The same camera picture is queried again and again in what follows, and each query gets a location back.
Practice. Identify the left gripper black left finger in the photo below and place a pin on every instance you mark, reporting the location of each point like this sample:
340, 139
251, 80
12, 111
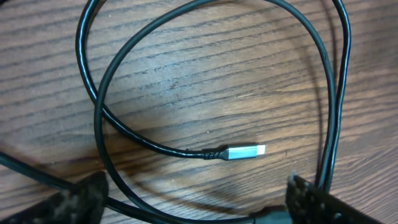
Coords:
82, 204

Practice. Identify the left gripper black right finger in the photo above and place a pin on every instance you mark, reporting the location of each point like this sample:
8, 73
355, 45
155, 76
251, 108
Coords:
308, 204

